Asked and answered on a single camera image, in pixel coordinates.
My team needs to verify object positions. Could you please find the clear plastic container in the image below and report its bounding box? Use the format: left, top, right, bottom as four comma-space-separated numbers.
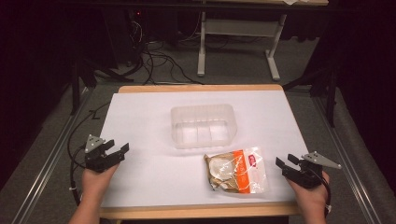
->
170, 104, 238, 150

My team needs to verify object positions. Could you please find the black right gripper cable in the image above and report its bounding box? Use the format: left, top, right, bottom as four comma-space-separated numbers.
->
311, 169, 332, 218

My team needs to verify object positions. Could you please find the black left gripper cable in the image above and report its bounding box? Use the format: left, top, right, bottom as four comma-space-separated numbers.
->
66, 102, 111, 207

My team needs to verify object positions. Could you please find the person's left hand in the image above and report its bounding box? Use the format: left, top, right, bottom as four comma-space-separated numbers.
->
81, 163, 121, 203

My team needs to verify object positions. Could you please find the tangle of black floor cables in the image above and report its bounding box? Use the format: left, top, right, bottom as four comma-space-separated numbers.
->
129, 20, 205, 86

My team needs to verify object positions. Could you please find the person's right hand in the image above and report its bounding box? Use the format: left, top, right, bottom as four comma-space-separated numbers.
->
285, 170, 331, 216

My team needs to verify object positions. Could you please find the white metal desk frame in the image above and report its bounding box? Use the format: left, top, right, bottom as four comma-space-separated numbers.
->
196, 10, 288, 82

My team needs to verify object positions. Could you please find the black stand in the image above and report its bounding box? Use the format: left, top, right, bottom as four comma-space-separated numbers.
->
281, 65, 340, 129

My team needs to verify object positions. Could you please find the metal floor rail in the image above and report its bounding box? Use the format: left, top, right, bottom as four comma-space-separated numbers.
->
311, 95, 375, 224
11, 87, 95, 224

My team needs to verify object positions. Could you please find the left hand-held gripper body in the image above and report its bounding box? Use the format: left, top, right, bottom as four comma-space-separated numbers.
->
83, 133, 125, 174

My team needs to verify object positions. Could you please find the dark computer tower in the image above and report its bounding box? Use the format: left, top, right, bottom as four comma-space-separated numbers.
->
102, 8, 148, 69

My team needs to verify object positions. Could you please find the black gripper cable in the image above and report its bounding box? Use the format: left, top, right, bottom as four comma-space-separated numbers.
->
66, 102, 111, 207
311, 169, 332, 218

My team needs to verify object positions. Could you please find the white table sheet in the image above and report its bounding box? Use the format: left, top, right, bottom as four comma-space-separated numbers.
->
100, 90, 309, 208

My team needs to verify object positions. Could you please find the orange and clear snack bag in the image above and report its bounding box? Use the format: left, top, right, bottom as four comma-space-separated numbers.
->
203, 146, 270, 195

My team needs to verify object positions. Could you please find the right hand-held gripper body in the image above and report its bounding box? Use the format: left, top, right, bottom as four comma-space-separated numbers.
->
281, 150, 343, 190

